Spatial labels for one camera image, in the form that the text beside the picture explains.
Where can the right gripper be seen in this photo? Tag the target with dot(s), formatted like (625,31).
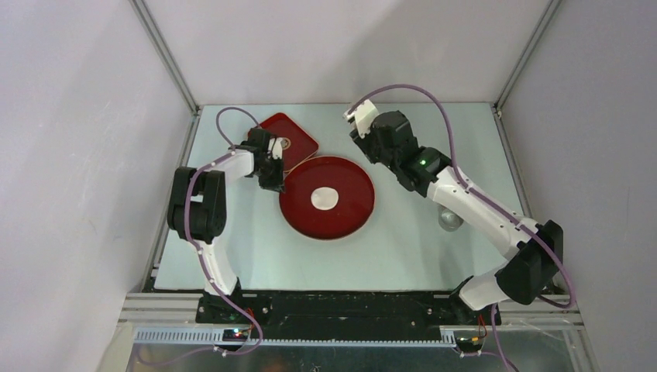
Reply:
(362,142)

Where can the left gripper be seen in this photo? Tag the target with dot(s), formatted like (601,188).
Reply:
(276,184)

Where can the round red plate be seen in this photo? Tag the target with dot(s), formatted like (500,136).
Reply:
(356,198)

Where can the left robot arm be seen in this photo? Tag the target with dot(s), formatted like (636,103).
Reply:
(198,206)

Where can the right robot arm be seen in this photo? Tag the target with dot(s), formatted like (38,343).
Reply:
(531,249)

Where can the white dough ball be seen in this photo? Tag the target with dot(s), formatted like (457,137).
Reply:
(324,198)

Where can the rectangular red tray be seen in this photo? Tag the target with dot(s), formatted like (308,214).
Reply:
(298,146)

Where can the small metal cup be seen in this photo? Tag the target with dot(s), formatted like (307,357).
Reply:
(449,220)

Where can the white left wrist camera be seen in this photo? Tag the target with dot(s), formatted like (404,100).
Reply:
(276,147)

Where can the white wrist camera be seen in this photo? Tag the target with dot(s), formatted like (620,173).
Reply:
(362,117)
(276,147)

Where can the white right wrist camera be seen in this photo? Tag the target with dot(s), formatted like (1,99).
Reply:
(362,117)

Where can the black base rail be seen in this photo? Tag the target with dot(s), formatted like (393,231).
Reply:
(342,315)

